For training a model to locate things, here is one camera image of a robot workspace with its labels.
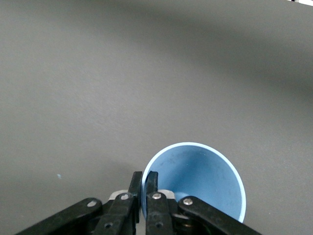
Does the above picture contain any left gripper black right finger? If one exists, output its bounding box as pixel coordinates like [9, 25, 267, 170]
[146, 171, 263, 235]

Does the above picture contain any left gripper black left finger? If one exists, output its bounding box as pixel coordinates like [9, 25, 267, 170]
[14, 171, 143, 235]

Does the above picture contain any light blue plastic cup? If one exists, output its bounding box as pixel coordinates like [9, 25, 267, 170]
[140, 141, 247, 224]

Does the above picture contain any dark grey table mat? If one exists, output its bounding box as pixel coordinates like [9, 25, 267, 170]
[0, 0, 313, 235]

